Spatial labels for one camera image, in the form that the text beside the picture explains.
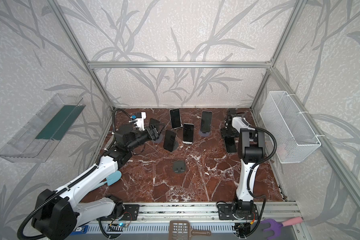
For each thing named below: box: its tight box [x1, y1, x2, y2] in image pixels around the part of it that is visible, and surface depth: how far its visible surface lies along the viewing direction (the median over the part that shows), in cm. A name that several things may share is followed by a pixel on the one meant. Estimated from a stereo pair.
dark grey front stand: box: [173, 160, 186, 174], surface depth 86 cm
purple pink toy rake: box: [260, 216, 304, 240], surface depth 71 cm
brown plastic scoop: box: [169, 220, 212, 240], surface depth 70 cm
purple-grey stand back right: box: [199, 130, 211, 137], surface depth 107 cm
